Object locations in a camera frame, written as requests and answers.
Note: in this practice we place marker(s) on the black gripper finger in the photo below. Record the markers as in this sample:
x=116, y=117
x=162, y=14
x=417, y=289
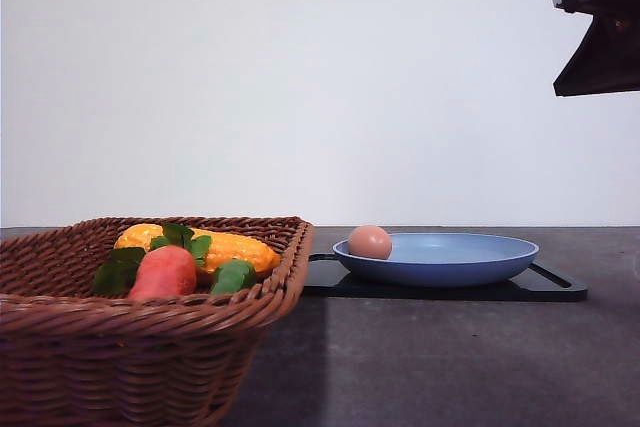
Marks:
x=607, y=60

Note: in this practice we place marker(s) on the blue plate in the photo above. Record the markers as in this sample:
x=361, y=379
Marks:
x=443, y=260

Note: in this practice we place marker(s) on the brown egg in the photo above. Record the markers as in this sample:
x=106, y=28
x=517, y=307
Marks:
x=370, y=241

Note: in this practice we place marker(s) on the brown wicker basket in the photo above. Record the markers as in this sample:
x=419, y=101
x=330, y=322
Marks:
x=74, y=357

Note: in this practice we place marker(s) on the black tray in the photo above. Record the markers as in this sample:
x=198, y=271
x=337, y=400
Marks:
x=327, y=280

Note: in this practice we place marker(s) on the green toy vegetable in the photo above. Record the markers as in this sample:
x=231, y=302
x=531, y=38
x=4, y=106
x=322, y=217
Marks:
x=234, y=276

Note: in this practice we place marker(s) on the red toy carrot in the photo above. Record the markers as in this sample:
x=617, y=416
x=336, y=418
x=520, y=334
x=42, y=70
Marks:
x=165, y=271

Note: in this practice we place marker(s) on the green toy leaves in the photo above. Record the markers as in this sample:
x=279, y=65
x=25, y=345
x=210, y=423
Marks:
x=117, y=276

